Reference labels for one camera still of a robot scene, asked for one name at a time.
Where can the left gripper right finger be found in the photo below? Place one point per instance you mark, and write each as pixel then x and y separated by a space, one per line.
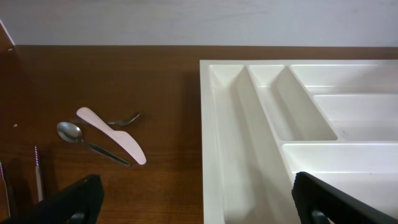
pixel 319 202

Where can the small steel teaspoon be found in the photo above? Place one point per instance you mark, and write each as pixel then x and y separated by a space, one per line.
pixel 72 133

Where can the white cutlery tray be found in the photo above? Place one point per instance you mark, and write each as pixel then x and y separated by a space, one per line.
pixel 263 121

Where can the right metal chopstick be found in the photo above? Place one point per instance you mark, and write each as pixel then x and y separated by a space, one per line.
pixel 40 193

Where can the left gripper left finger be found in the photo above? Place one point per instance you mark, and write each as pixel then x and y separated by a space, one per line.
pixel 78 203

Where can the metal chopstick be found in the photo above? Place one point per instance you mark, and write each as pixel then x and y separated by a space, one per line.
pixel 5 206
pixel 40 193

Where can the steel fork under knife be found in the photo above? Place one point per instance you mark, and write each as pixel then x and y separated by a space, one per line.
pixel 121 123

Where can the left metal chopstick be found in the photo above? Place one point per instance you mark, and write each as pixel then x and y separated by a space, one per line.
pixel 5 206

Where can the pink plastic knife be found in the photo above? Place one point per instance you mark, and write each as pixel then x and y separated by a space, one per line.
pixel 125 140

